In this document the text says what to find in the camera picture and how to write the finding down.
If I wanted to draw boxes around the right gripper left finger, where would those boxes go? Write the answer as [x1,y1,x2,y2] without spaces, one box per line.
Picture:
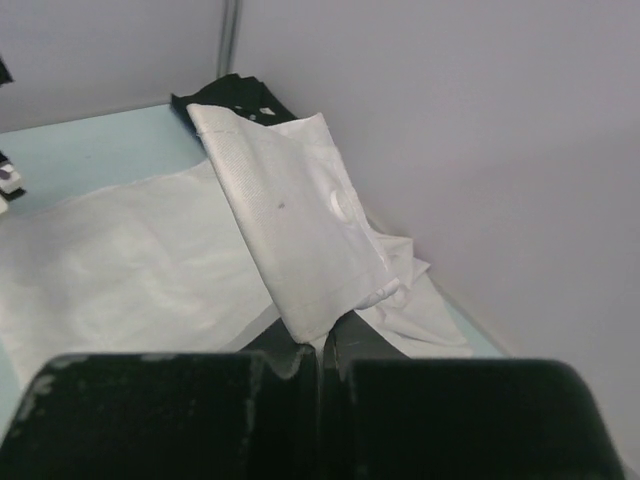
[1,323,318,479]

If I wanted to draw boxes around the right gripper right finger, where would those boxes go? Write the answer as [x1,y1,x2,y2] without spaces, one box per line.
[320,313,624,479]

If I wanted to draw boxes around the white long sleeve shirt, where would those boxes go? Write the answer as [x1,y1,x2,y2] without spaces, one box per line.
[0,102,476,386]

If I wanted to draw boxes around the left aluminium frame post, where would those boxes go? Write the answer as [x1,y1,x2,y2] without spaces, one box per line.
[216,0,243,78]

